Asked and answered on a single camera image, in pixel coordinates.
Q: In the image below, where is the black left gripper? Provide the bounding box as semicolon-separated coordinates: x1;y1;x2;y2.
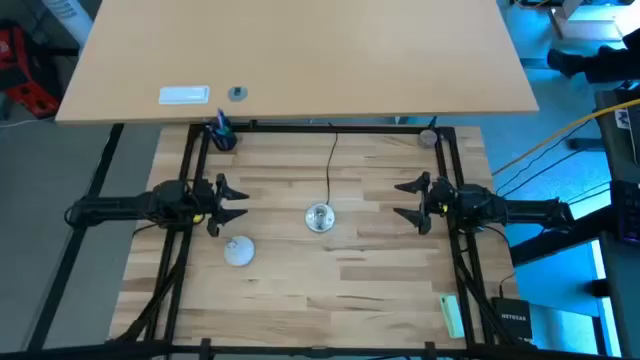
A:
191;172;251;239

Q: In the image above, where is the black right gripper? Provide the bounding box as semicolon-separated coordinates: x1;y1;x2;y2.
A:
392;171;457;237

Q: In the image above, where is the white lightbulb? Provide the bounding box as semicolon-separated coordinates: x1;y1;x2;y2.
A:
223;235;257;268

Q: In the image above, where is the chrome lamp socket base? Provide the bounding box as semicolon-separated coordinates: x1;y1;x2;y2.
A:
304;202;337;234

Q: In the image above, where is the white rectangular box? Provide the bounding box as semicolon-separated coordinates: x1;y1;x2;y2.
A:
158;85;212;106

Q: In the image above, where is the light green block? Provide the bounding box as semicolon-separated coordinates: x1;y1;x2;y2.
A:
438;293;466;340

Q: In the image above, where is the black floor strip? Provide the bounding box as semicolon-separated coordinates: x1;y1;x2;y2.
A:
27;123;125;352

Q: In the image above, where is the beige wooden desk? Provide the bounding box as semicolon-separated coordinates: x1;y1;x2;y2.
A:
54;0;540;125

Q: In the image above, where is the black electronic device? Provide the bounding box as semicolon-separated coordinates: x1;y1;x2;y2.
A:
610;179;640;245

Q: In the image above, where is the person's leg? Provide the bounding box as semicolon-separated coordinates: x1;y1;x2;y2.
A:
546;27;640;85

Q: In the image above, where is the red tool case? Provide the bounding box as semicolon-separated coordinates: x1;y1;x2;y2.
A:
0;19;60;120

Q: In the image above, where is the cardboard box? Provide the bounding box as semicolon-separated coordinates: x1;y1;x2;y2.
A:
547;0;640;42

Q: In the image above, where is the thin black lamp cable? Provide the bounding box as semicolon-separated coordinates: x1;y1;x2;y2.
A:
325;121;340;206

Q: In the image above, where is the black metal table frame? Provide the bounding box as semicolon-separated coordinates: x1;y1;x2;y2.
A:
0;121;640;360

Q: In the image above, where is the black cable bundle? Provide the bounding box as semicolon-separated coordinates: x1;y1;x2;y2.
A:
107;227;194;346
449;229;506;346

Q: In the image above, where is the black Netgear network switch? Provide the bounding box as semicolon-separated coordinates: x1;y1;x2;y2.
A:
490;296;534;342

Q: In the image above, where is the yellow cable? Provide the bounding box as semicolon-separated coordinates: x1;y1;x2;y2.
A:
491;97;640;177

